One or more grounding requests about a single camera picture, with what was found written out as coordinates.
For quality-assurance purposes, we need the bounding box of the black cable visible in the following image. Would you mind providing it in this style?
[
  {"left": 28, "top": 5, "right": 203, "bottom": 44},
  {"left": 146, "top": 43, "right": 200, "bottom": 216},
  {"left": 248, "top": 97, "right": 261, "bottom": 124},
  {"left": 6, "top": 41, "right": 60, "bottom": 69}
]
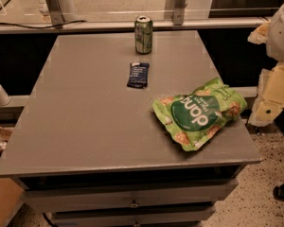
[{"left": 0, "top": 19, "right": 87, "bottom": 29}]

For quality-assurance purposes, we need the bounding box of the metal frame bracket left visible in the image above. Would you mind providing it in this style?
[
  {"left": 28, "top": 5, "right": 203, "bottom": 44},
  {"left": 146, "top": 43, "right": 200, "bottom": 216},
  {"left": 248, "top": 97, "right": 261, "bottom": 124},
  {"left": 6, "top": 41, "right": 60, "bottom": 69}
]
[{"left": 45, "top": 0, "right": 63, "bottom": 27}]

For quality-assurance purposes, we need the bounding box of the metal frame bracket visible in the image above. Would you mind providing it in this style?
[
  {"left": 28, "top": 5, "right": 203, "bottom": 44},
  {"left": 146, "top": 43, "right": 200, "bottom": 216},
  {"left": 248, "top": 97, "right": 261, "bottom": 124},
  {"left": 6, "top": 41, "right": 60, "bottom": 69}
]
[
  {"left": 45, "top": 0, "right": 63, "bottom": 27},
  {"left": 172, "top": 0, "right": 186, "bottom": 26}
]

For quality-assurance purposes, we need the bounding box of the dark blue rxbar wrapper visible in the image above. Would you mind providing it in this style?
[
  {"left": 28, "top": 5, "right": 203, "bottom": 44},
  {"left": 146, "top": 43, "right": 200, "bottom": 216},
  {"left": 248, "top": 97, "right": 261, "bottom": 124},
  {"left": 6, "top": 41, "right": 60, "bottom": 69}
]
[{"left": 127, "top": 62, "right": 150, "bottom": 89}]

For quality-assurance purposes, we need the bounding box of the black caster wheel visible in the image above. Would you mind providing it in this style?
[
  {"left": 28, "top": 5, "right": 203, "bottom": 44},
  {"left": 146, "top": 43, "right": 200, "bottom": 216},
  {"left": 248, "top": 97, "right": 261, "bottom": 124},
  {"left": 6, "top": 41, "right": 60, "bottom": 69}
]
[{"left": 273, "top": 183, "right": 284, "bottom": 201}]

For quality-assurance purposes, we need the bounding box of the green snack bag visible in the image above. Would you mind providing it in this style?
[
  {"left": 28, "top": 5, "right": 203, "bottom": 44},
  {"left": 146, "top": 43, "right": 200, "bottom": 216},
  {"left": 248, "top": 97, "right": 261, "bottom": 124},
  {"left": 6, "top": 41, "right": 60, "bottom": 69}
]
[{"left": 152, "top": 78, "right": 247, "bottom": 151}]

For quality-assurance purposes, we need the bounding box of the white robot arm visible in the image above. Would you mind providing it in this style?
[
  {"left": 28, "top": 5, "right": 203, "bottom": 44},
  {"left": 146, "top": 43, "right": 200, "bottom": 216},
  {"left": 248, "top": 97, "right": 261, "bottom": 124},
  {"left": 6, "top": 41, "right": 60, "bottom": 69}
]
[{"left": 248, "top": 4, "right": 284, "bottom": 127}]

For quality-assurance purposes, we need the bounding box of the horizontal metal rail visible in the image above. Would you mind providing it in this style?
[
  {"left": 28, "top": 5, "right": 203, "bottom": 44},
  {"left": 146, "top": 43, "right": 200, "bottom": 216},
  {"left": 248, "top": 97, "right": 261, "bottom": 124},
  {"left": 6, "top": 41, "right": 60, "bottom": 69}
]
[{"left": 0, "top": 17, "right": 270, "bottom": 34}]

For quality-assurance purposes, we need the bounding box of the cardboard box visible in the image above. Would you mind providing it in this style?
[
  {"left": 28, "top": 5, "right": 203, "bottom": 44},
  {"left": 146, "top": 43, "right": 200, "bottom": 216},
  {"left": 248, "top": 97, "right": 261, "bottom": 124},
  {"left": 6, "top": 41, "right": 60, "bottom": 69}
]
[{"left": 0, "top": 127, "right": 23, "bottom": 227}]

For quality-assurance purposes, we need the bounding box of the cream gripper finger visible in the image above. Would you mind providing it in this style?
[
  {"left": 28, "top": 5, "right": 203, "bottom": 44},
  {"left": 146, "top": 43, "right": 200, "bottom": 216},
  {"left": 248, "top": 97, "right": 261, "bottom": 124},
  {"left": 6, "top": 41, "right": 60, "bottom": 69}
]
[
  {"left": 247, "top": 22, "right": 270, "bottom": 44},
  {"left": 248, "top": 62, "right": 284, "bottom": 127}
]

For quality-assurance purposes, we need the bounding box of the grey drawer cabinet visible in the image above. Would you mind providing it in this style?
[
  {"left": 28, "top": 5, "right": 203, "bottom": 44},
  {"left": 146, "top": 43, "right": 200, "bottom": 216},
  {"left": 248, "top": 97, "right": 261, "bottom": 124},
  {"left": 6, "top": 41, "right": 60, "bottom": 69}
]
[{"left": 0, "top": 30, "right": 260, "bottom": 227}]

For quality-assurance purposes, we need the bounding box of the green soda can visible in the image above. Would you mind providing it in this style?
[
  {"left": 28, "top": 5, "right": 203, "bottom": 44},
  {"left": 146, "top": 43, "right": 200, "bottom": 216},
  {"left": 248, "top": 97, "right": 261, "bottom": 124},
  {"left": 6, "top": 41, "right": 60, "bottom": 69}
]
[{"left": 134, "top": 16, "right": 153, "bottom": 54}]

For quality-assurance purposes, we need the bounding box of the metal frame bracket right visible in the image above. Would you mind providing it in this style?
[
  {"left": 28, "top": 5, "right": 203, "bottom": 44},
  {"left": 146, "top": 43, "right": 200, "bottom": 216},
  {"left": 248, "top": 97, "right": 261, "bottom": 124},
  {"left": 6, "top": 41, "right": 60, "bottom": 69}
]
[{"left": 172, "top": 0, "right": 186, "bottom": 26}]

